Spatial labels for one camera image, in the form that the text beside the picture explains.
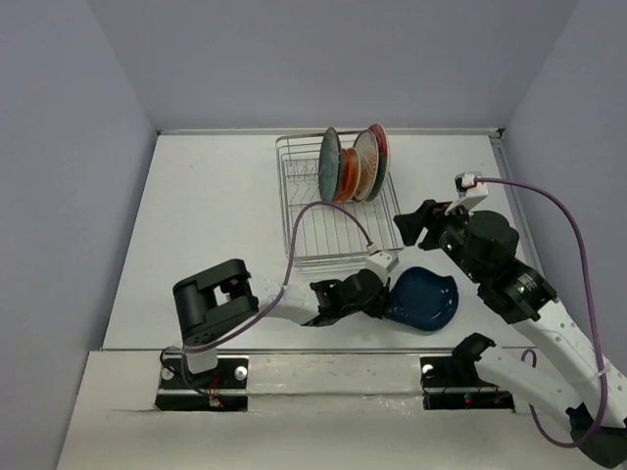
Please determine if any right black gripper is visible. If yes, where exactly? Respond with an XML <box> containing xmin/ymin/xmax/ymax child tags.
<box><xmin>395</xmin><ymin>196</ymin><xmax>486</xmax><ymax>283</ymax></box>

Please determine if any navy blue shell dish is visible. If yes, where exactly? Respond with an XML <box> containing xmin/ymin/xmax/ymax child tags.
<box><xmin>383</xmin><ymin>266</ymin><xmax>459</xmax><ymax>333</ymax></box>

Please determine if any small beige plate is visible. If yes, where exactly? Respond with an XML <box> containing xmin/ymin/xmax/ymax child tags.
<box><xmin>348</xmin><ymin>148</ymin><xmax>362</xmax><ymax>201</ymax></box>

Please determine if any white plate orange sunburst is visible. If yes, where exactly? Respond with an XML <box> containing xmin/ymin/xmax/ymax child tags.
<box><xmin>353</xmin><ymin>129</ymin><xmax>378</xmax><ymax>202</ymax></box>

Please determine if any dark teal blossom plate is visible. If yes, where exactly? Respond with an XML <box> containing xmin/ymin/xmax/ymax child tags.
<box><xmin>317</xmin><ymin>127</ymin><xmax>341</xmax><ymax>201</ymax></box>

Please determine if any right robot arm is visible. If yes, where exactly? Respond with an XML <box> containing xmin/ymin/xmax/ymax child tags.
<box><xmin>394</xmin><ymin>200</ymin><xmax>626</xmax><ymax>469</ymax></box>

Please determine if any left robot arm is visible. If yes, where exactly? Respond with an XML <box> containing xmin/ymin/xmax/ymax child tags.
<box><xmin>172</xmin><ymin>251</ymin><xmax>398</xmax><ymax>387</ymax></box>

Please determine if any red and teal floral plate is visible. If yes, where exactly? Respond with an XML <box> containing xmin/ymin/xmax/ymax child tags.
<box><xmin>366</xmin><ymin>123</ymin><xmax>390</xmax><ymax>202</ymax></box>

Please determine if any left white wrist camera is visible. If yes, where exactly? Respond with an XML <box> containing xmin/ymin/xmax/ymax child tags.
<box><xmin>364</xmin><ymin>251</ymin><xmax>399</xmax><ymax>283</ymax></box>

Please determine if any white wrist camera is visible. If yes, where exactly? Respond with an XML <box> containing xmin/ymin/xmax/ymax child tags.
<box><xmin>364</xmin><ymin>251</ymin><xmax>399</xmax><ymax>283</ymax></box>
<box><xmin>445</xmin><ymin>172</ymin><xmax>488</xmax><ymax>215</ymax></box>

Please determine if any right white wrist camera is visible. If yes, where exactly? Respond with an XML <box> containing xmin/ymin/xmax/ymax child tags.
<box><xmin>445</xmin><ymin>172</ymin><xmax>488</xmax><ymax>215</ymax></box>

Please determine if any silver wire dish rack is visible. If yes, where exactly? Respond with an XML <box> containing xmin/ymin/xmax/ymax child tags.
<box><xmin>275</xmin><ymin>132</ymin><xmax>403</xmax><ymax>270</ymax></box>

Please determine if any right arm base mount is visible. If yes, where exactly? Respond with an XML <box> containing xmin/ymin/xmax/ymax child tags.
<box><xmin>420</xmin><ymin>355</ymin><xmax>515</xmax><ymax>411</ymax></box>

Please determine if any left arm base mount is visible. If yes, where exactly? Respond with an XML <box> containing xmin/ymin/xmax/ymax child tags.
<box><xmin>154</xmin><ymin>347</ymin><xmax>249</xmax><ymax>413</ymax></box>

